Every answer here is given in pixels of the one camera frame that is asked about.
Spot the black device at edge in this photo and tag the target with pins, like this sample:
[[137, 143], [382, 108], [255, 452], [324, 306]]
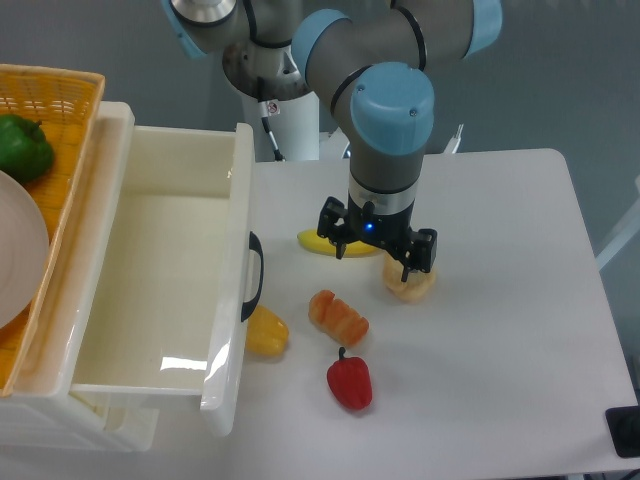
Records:
[[623, 424]]

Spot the green bell pepper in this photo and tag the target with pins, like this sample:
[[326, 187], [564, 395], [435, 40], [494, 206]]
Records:
[[26, 154]]

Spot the beige plate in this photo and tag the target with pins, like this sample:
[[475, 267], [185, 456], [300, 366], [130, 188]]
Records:
[[24, 248]]

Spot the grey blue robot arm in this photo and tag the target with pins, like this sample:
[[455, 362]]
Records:
[[373, 78]]

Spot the pale square bread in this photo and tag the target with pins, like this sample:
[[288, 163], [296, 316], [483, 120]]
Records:
[[414, 288]]

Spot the orange sliced bread loaf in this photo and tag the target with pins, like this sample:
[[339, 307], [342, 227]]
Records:
[[337, 319]]

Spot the orange woven basket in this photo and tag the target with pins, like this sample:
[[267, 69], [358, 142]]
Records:
[[66, 101]]

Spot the white drawer cabinet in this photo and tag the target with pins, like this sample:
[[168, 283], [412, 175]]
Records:
[[42, 412]]

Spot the black drawer handle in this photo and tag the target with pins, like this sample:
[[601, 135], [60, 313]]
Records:
[[255, 277]]

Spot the yellow bell pepper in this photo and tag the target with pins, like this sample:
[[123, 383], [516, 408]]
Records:
[[267, 333]]

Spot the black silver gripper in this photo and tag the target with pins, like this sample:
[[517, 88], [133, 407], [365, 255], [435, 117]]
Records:
[[381, 220]]

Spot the white plastic drawer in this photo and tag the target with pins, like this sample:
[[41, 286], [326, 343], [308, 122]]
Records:
[[165, 331]]

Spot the red bell pepper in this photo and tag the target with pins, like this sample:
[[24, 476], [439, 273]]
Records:
[[349, 381]]

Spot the yellow banana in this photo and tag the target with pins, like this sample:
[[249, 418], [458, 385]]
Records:
[[310, 241]]

